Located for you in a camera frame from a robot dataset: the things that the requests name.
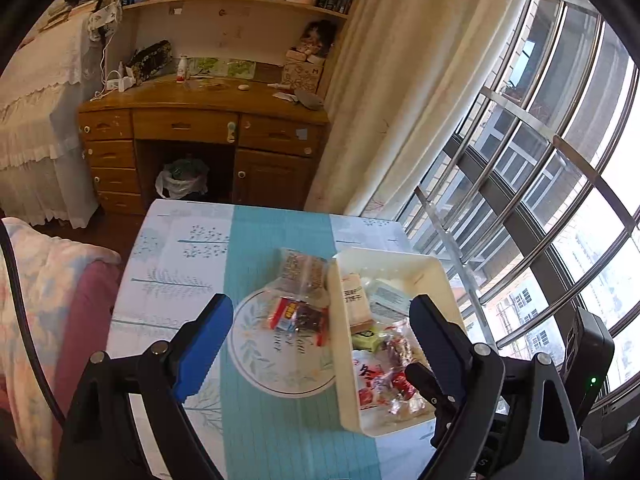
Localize beige cracker packet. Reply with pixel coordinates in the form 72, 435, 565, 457
341, 272, 376, 333

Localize white lace cover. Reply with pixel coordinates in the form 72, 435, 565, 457
0, 10, 108, 231

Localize wooden bookshelf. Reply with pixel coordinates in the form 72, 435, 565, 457
102, 0, 368, 83

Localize white plastic bin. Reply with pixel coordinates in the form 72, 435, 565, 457
326, 246, 468, 437

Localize cream floral curtain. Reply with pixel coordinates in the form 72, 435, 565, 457
305, 0, 543, 221

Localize black cable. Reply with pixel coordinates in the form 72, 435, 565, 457
0, 220, 66, 426

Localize grey soft object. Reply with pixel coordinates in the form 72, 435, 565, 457
292, 87, 326, 111

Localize wooden desk with drawers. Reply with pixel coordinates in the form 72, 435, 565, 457
77, 77, 331, 216

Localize brown-haired doll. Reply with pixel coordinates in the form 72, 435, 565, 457
299, 20, 337, 58

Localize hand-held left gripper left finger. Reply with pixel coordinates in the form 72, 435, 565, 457
57, 292, 235, 480

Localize clear zip bag printed label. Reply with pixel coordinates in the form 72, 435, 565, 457
270, 247, 333, 306

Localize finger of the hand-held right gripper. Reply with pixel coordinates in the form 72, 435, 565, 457
404, 361, 463, 453

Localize pastel patterned blanket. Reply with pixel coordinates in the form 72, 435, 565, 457
0, 217, 121, 480

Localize white power strip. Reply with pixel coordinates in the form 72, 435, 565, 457
105, 71, 136, 92

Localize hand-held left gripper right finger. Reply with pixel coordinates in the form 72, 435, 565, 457
407, 294, 586, 480

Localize metal window bars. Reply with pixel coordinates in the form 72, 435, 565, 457
400, 0, 640, 411

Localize stack of books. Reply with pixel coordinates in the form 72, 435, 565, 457
45, 2, 76, 26

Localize dark floral pencil case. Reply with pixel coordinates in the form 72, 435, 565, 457
125, 40, 175, 81

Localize clear bag of red candies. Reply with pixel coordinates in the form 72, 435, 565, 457
382, 367, 437, 420

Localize hanging patterned pouch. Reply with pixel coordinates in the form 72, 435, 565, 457
89, 2, 123, 41

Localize white and red cookie packet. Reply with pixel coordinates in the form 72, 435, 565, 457
351, 350, 396, 411

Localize small green snack packet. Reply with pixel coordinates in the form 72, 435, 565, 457
350, 325, 383, 353

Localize large white clear-wrapped packet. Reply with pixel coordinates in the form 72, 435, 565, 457
367, 277, 416, 318

